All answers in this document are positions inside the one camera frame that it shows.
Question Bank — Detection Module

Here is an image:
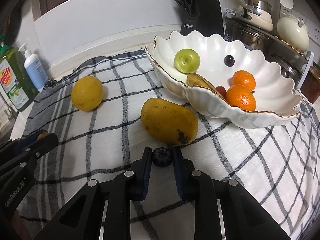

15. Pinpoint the jar of red sauce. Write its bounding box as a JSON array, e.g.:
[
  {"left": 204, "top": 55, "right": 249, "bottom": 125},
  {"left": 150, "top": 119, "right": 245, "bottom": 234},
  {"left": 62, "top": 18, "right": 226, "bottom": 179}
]
[{"left": 300, "top": 62, "right": 320, "bottom": 104}]

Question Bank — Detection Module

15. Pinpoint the small brownish banana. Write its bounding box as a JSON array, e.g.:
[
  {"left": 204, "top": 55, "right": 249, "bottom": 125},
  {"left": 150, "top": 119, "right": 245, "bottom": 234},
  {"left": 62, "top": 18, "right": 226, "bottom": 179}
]
[{"left": 187, "top": 73, "right": 223, "bottom": 98}]

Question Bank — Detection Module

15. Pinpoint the black knife block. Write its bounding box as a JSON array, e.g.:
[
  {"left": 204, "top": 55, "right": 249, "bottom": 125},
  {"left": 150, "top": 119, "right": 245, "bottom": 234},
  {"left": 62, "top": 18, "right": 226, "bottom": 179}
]
[{"left": 180, "top": 0, "right": 224, "bottom": 37}]

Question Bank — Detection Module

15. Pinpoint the white wall socket strip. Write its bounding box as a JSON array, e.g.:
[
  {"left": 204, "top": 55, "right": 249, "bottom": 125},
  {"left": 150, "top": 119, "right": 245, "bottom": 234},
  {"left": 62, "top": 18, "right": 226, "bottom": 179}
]
[{"left": 280, "top": 6, "right": 319, "bottom": 45}]

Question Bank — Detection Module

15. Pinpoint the green dish soap bottle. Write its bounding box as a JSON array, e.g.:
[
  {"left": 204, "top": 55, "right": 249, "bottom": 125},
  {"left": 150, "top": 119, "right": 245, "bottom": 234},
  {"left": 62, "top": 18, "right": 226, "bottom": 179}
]
[{"left": 1, "top": 42, "right": 38, "bottom": 112}]

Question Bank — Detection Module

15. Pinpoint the blue pump soap bottle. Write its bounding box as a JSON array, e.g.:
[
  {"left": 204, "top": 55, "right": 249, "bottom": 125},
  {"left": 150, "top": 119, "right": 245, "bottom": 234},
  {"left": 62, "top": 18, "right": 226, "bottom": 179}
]
[{"left": 18, "top": 43, "right": 49, "bottom": 90}]

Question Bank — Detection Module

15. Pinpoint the cream kettle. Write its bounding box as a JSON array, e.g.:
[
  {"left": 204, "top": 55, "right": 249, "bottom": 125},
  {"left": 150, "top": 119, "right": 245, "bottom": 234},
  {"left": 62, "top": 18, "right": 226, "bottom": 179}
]
[{"left": 276, "top": 12, "right": 309, "bottom": 53}]

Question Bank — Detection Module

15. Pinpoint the dark purple plum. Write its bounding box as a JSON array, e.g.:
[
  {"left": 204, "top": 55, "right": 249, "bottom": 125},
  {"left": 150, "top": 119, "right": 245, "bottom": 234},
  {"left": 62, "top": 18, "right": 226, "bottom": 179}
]
[{"left": 224, "top": 55, "right": 235, "bottom": 67}]

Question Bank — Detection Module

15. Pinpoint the blueberry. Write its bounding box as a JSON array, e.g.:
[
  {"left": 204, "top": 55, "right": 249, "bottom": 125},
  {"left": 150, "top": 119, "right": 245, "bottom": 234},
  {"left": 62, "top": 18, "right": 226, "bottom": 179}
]
[{"left": 151, "top": 147, "right": 172, "bottom": 167}]

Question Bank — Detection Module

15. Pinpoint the checkered kitchen cloth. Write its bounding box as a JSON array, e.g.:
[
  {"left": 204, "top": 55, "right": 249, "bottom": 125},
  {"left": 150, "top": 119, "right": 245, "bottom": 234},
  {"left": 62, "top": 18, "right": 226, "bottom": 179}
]
[{"left": 18, "top": 50, "right": 319, "bottom": 239}]

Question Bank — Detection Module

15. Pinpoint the steel pot under rack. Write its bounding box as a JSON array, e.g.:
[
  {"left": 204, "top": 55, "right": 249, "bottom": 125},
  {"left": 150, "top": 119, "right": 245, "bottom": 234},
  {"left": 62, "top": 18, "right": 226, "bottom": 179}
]
[{"left": 225, "top": 23, "right": 270, "bottom": 52}]

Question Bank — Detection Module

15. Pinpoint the large orange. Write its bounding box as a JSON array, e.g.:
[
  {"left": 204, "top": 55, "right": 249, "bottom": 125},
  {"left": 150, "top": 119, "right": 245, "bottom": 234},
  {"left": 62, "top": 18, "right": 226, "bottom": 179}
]
[{"left": 225, "top": 85, "right": 257, "bottom": 112}]

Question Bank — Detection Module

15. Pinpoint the glass pot lid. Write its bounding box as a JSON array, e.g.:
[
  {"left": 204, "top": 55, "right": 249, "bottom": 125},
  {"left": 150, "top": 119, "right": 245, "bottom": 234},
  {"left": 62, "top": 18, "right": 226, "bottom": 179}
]
[{"left": 271, "top": 53, "right": 301, "bottom": 80}]

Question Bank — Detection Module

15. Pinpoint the cream saucepan with handle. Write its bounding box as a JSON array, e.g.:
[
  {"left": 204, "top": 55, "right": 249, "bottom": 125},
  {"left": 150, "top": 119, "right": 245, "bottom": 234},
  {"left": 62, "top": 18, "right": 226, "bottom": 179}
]
[{"left": 235, "top": 0, "right": 273, "bottom": 32}]

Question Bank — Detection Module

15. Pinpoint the yellow mango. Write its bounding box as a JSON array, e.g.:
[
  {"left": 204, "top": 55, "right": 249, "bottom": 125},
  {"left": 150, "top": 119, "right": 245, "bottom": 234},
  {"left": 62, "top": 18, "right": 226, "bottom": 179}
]
[{"left": 141, "top": 98, "right": 199, "bottom": 146}]

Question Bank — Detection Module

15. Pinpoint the small yellow-green fruit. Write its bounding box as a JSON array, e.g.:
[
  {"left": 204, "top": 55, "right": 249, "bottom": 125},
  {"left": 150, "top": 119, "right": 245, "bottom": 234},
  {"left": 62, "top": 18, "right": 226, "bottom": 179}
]
[{"left": 37, "top": 132, "right": 49, "bottom": 140}]

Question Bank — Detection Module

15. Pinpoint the red grape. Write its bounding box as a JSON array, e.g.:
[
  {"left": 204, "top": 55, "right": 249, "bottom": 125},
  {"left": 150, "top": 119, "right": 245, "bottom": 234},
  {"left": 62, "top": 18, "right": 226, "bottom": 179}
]
[{"left": 216, "top": 86, "right": 226, "bottom": 97}]

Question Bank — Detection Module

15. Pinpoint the small orange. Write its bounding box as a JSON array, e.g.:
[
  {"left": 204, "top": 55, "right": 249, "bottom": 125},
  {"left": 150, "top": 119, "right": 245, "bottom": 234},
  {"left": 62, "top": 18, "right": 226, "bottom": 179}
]
[{"left": 232, "top": 70, "right": 256, "bottom": 90}]

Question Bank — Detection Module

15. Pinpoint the yellow lemon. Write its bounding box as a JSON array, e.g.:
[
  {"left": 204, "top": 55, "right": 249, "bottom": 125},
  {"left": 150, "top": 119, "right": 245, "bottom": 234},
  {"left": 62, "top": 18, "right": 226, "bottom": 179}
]
[{"left": 71, "top": 76, "right": 104, "bottom": 112}]

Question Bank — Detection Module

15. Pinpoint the metal kitchen rack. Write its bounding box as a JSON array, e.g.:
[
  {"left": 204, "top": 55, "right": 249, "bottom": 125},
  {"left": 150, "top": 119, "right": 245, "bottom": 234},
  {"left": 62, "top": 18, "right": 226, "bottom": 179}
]
[{"left": 225, "top": 14, "right": 314, "bottom": 89}]

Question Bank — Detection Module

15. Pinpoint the green apple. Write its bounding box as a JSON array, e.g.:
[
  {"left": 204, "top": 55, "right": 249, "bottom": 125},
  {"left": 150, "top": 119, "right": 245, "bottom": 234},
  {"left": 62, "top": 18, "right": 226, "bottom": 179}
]
[{"left": 174, "top": 48, "right": 201, "bottom": 74}]

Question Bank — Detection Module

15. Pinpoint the white scalloped fruit bowl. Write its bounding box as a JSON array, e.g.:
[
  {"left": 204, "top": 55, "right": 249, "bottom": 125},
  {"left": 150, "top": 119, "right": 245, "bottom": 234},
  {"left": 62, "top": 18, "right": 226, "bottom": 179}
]
[{"left": 145, "top": 30, "right": 302, "bottom": 129}]

